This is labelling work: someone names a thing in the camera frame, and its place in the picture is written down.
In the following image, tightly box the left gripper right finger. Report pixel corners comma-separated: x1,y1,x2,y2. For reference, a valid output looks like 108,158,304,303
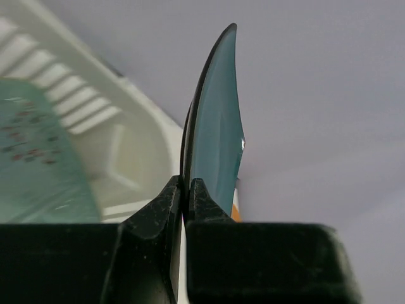
185,179,363,303

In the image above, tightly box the white plastic dish bin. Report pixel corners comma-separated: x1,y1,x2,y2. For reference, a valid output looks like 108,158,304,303
0,0,184,224

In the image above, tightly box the dark teal angular plate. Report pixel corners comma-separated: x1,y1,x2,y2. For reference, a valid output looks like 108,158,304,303
180,23,246,215

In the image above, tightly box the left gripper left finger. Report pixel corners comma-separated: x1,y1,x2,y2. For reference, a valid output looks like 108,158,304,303
1,176,182,303

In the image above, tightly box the light green rectangular plate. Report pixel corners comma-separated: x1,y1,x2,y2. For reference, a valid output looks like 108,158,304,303
1,78,101,224

